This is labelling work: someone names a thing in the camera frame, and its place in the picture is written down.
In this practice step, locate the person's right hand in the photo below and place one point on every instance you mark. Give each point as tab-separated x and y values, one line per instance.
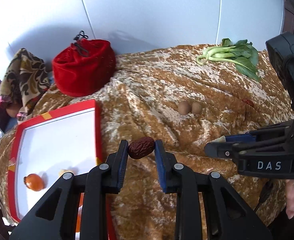
289	192

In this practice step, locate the red velvet drawstring pouch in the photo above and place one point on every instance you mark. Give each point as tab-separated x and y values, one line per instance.
84	67

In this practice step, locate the brown round pear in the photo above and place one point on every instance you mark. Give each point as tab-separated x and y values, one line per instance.
13	109

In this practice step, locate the small orange tangerine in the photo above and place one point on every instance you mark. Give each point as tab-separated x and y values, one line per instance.
33	182

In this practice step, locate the brown floral patterned cloth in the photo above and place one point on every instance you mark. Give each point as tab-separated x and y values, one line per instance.
25	81

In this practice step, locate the green bok choy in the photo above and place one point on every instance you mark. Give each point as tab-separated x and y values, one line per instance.
242	54

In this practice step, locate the brown longan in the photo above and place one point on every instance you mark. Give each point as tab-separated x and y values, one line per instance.
184	108
196	108

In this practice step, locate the red shallow box tray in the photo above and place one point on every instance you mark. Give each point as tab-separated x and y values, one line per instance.
66	138

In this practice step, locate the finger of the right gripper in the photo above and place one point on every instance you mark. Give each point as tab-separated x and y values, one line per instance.
220	149
238	138

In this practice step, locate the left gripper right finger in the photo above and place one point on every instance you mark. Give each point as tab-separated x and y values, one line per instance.
227	215

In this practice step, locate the small red jujube on cloth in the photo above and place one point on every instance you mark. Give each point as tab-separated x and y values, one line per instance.
249	102

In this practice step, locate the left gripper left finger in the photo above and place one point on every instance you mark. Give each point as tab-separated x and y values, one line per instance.
54	216

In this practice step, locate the beige round pastry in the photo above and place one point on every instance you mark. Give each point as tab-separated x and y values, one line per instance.
63	171

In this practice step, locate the dark red jujube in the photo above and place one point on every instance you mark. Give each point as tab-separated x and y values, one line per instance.
142	147

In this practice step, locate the golden velvet table cloth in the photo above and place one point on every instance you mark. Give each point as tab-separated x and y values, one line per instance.
142	99

